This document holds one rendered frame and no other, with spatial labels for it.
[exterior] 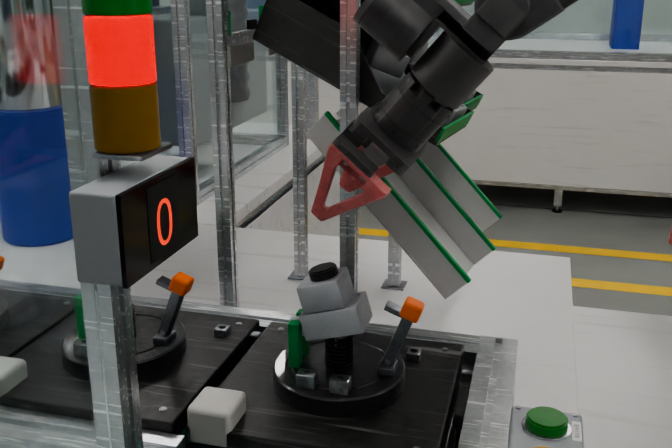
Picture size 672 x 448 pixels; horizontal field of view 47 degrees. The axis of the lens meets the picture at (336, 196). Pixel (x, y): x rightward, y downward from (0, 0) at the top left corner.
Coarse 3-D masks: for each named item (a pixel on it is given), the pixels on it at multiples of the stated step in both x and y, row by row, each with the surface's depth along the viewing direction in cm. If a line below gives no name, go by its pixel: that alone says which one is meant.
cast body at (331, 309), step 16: (320, 272) 78; (336, 272) 79; (304, 288) 78; (320, 288) 78; (336, 288) 77; (352, 288) 81; (304, 304) 79; (320, 304) 78; (336, 304) 78; (352, 304) 78; (368, 304) 81; (304, 320) 79; (320, 320) 79; (336, 320) 78; (352, 320) 78; (368, 320) 80; (320, 336) 79; (336, 336) 79
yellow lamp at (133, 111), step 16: (96, 96) 57; (112, 96) 56; (128, 96) 56; (144, 96) 57; (96, 112) 57; (112, 112) 56; (128, 112) 57; (144, 112) 57; (96, 128) 57; (112, 128) 57; (128, 128) 57; (144, 128) 57; (96, 144) 58; (112, 144) 57; (128, 144) 57; (144, 144) 58; (160, 144) 60
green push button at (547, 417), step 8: (536, 408) 77; (544, 408) 77; (552, 408) 77; (528, 416) 76; (536, 416) 76; (544, 416) 76; (552, 416) 76; (560, 416) 76; (528, 424) 75; (536, 424) 75; (544, 424) 74; (552, 424) 74; (560, 424) 74; (536, 432) 74; (544, 432) 74; (552, 432) 74; (560, 432) 74
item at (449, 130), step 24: (288, 0) 97; (312, 0) 109; (336, 0) 108; (264, 24) 99; (288, 24) 98; (312, 24) 96; (336, 24) 95; (288, 48) 98; (312, 48) 97; (336, 48) 96; (360, 48) 94; (312, 72) 98; (336, 72) 96; (360, 72) 95; (360, 96) 96; (384, 96) 94; (456, 120) 97
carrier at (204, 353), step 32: (160, 320) 92; (192, 320) 97; (224, 320) 97; (256, 320) 97; (160, 352) 84; (192, 352) 89; (224, 352) 89; (160, 384) 82; (192, 384) 82; (160, 416) 76
